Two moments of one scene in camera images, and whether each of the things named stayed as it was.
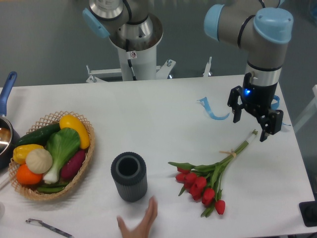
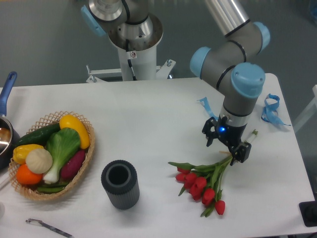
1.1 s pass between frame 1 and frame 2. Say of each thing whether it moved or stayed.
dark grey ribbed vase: moved
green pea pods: stayed
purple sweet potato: stayed
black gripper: moved
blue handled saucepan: stayed
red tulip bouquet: stayed
